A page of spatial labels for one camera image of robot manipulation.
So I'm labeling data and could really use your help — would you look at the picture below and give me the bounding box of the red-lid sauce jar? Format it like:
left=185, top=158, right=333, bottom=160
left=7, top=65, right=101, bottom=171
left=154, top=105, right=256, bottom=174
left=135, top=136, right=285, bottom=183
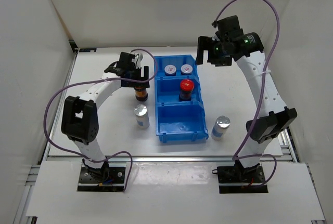
left=134, top=87, right=148, bottom=102
left=179, top=79, right=195, bottom=101

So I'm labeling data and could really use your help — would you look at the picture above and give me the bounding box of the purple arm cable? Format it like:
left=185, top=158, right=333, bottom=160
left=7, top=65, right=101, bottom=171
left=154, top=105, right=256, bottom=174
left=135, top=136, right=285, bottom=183
left=212, top=0, right=280, bottom=188
left=43, top=49, right=158, bottom=192

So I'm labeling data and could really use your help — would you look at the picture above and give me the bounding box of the grey-lid dark jar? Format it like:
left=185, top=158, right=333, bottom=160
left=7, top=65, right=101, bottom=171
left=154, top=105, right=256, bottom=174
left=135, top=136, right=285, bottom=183
left=164, top=64, right=177, bottom=76
left=181, top=64, right=193, bottom=75

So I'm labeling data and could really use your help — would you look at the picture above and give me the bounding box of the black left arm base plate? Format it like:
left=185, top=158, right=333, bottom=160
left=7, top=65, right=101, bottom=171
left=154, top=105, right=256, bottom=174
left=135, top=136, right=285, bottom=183
left=76, top=162, right=126, bottom=192

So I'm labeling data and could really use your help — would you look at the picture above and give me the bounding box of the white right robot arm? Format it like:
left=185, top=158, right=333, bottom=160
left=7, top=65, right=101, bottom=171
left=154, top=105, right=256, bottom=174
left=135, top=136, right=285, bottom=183
left=196, top=33, right=297, bottom=182

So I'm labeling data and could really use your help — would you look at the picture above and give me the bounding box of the blue three-compartment plastic bin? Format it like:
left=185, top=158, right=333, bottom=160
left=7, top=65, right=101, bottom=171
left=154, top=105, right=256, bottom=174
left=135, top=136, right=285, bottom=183
left=155, top=55, right=209, bottom=143

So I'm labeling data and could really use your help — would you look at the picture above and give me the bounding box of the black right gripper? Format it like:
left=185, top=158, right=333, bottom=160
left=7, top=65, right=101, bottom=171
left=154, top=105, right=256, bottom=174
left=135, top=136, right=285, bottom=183
left=195, top=37, right=232, bottom=67

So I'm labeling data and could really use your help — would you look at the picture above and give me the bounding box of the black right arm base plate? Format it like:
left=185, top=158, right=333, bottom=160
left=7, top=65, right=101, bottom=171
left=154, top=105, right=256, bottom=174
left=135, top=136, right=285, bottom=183
left=212, top=165, right=268, bottom=194

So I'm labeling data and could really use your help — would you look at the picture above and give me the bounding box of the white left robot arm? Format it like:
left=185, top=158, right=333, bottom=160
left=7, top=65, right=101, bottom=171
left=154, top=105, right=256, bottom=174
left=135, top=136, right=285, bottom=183
left=61, top=65, right=149, bottom=182

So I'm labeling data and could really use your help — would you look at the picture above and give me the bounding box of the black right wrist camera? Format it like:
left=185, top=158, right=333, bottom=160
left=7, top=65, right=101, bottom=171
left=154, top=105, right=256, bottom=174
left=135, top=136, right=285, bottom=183
left=212, top=15, right=244, bottom=38

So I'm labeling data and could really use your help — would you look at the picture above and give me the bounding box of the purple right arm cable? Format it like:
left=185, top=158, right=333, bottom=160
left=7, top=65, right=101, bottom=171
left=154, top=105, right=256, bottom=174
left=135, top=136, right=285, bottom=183
left=212, top=0, right=280, bottom=188

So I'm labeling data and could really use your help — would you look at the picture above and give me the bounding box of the silver-lid spice bottle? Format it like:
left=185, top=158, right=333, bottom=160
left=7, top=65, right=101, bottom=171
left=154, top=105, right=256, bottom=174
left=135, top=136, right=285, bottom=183
left=134, top=104, right=150, bottom=129
left=211, top=115, right=230, bottom=141

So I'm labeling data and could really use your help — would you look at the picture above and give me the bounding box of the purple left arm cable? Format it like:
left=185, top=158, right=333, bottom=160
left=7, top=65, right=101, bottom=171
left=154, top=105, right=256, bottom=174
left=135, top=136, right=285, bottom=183
left=43, top=49, right=158, bottom=192

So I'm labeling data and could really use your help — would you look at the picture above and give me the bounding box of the aluminium front table rail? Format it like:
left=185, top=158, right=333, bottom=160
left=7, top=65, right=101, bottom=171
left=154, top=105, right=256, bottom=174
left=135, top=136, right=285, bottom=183
left=45, top=154, right=293, bottom=162

